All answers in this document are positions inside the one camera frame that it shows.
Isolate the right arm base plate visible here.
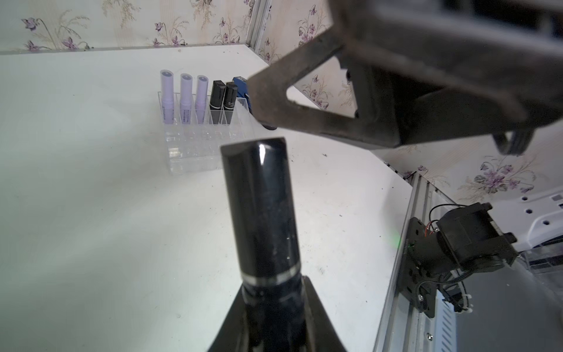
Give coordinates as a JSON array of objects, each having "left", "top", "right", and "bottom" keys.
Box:
[{"left": 397, "top": 202, "right": 518, "bottom": 318}]

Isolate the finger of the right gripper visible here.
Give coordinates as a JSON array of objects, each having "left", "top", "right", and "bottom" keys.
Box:
[{"left": 247, "top": 29, "right": 396, "bottom": 148}]

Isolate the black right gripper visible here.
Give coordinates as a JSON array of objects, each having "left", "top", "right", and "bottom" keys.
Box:
[{"left": 329, "top": 1, "right": 562, "bottom": 148}]

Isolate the black lipstick silver band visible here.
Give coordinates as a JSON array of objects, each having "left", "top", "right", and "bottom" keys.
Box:
[
  {"left": 223, "top": 82, "right": 238, "bottom": 125},
  {"left": 209, "top": 80, "right": 227, "bottom": 125}
]

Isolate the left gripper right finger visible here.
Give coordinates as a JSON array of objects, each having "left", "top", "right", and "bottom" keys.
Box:
[{"left": 302, "top": 276, "right": 345, "bottom": 352}]

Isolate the purple lipstick tube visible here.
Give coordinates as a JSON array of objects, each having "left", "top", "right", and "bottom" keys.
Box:
[
  {"left": 195, "top": 75, "right": 209, "bottom": 124},
  {"left": 180, "top": 73, "right": 193, "bottom": 125},
  {"left": 161, "top": 70, "right": 174, "bottom": 125}
]

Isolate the black lipstick gold band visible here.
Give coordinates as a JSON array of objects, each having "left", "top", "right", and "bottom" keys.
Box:
[{"left": 221, "top": 138, "right": 305, "bottom": 351}]

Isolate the blue black stapler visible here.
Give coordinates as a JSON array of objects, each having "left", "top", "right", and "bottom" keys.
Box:
[{"left": 225, "top": 76, "right": 259, "bottom": 125}]

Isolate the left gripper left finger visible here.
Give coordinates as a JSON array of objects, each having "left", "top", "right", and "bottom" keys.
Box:
[{"left": 208, "top": 286, "right": 246, "bottom": 352}]

